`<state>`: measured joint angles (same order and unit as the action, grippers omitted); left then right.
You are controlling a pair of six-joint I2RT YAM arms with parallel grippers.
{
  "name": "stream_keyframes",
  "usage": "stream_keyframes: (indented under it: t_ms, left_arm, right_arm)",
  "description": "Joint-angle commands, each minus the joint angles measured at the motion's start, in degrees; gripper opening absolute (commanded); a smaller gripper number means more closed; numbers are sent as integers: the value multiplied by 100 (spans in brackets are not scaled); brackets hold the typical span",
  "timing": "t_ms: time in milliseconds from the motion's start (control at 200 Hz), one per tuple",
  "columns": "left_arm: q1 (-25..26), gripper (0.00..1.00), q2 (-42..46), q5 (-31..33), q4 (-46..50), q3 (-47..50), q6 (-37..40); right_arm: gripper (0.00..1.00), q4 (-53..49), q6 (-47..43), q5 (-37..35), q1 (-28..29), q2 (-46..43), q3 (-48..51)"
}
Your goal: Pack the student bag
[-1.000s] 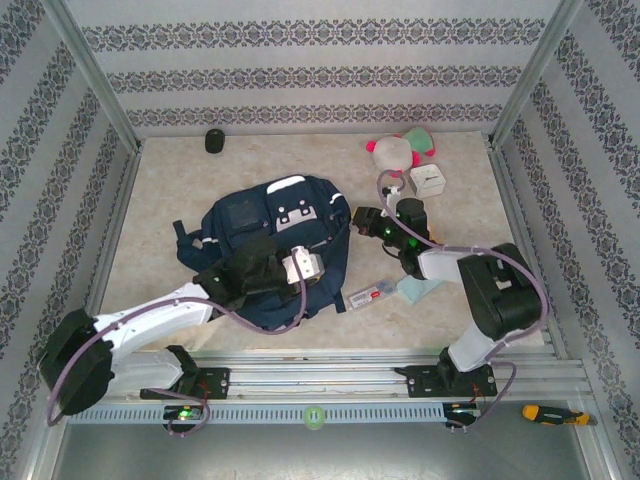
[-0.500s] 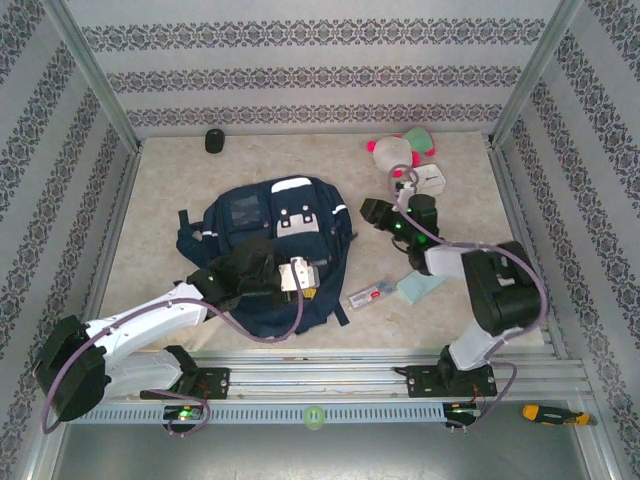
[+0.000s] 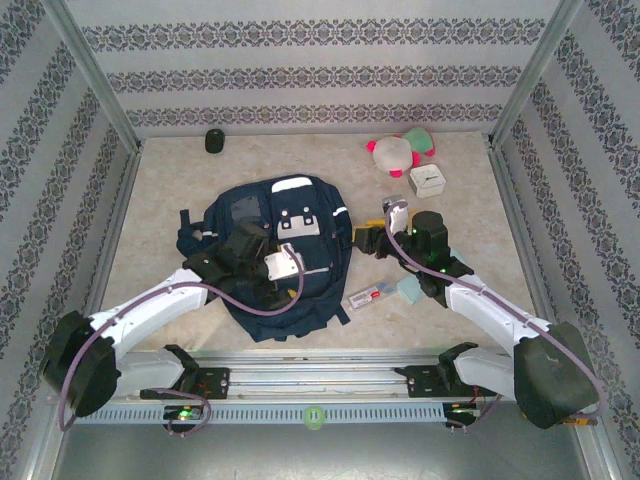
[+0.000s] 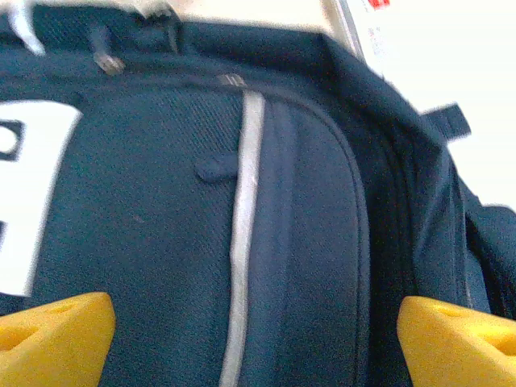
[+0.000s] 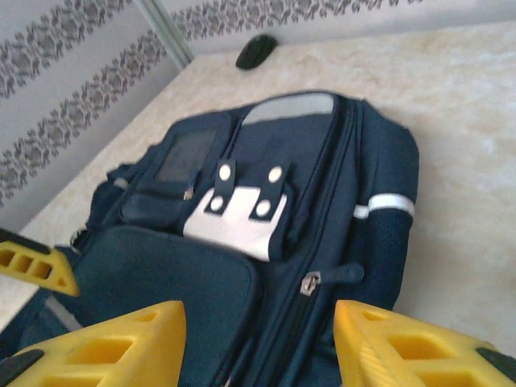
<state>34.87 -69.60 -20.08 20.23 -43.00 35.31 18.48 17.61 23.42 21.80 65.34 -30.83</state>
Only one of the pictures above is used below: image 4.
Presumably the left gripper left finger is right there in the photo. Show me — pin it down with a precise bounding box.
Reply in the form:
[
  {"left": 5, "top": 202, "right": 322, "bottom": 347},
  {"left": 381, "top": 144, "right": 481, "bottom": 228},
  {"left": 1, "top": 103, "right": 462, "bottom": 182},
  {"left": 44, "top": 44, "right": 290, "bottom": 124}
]
[{"left": 0, "top": 292, "right": 117, "bottom": 387}]

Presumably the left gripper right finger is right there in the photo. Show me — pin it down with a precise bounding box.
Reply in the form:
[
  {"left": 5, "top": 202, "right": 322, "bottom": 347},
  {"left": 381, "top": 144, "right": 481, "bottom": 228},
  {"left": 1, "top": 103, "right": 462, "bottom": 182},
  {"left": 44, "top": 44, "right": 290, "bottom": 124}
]
[{"left": 397, "top": 295, "right": 516, "bottom": 387}]

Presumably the navy blue backpack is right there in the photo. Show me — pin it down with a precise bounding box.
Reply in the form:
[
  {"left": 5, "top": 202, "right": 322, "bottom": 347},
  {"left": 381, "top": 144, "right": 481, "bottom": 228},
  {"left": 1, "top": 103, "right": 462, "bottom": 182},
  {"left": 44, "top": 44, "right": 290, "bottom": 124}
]
[{"left": 0, "top": 0, "right": 516, "bottom": 387}]

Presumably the clear pack with red label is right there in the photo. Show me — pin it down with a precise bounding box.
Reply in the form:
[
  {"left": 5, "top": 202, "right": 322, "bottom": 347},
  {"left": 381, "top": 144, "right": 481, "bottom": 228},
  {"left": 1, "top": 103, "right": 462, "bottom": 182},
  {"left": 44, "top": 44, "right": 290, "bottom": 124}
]
[{"left": 320, "top": 0, "right": 400, "bottom": 81}]

